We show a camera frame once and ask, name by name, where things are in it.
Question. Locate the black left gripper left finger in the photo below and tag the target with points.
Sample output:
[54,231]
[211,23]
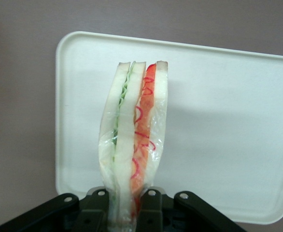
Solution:
[59,212]

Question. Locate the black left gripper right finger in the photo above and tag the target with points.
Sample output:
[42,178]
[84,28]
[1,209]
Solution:
[180,212]

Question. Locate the plastic-wrapped sandwich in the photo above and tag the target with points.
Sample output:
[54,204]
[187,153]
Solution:
[134,135]

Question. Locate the white plastic tray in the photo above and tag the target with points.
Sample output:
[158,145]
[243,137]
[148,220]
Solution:
[216,120]

